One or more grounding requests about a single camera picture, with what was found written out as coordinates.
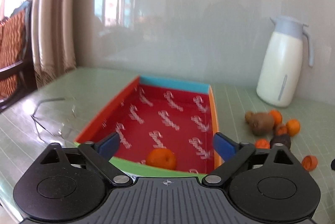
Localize white thermos jug blue lid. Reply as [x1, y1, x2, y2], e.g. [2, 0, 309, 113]
[256, 16, 314, 108]

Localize dark brown passion fruit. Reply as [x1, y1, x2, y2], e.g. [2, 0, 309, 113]
[270, 134, 291, 150]

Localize small orange fruit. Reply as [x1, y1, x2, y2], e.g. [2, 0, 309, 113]
[301, 155, 318, 172]
[254, 139, 270, 149]

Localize colourful red-lined cardboard tray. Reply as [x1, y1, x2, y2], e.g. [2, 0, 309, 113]
[75, 76, 223, 178]

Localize dark wood sofa orange cushions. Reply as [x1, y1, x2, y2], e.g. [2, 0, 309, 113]
[1, 0, 37, 112]

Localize orange mandarin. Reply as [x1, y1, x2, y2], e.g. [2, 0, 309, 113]
[269, 109, 283, 126]
[145, 148, 177, 170]
[286, 119, 301, 137]

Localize thin metal-frame eyeglasses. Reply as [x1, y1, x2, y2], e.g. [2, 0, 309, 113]
[30, 97, 77, 139]

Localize beige lace curtain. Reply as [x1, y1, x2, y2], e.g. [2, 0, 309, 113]
[31, 0, 76, 88]

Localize large brown kiwi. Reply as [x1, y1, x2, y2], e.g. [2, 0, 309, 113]
[249, 113, 275, 136]

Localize black object at edge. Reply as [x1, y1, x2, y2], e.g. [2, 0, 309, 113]
[330, 159, 335, 171]

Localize small brown kiwi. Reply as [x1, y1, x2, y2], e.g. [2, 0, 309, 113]
[245, 111, 254, 124]

